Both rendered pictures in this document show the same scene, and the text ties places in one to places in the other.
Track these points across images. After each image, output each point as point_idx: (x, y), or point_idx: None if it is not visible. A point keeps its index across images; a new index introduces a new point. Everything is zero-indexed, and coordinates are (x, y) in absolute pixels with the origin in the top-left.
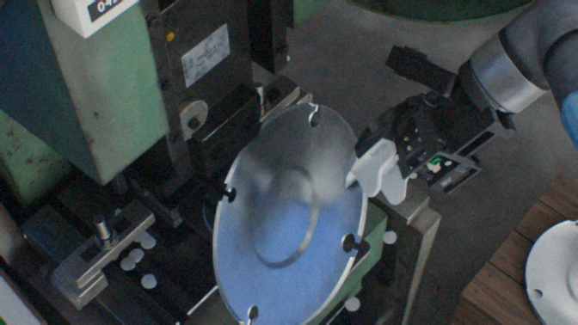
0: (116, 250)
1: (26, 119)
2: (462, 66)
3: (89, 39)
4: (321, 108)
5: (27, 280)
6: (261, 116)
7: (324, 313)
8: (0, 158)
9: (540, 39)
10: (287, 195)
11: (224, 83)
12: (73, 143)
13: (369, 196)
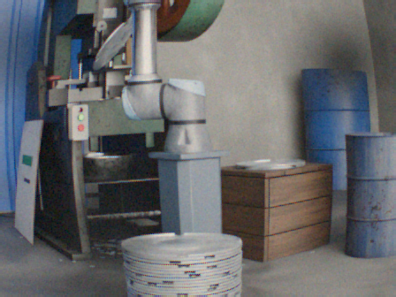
0: (71, 81)
1: (67, 19)
2: None
3: None
4: None
5: (43, 112)
6: (129, 75)
7: (131, 128)
8: (53, 70)
9: None
10: (118, 39)
11: (113, 26)
12: (75, 6)
13: (132, 11)
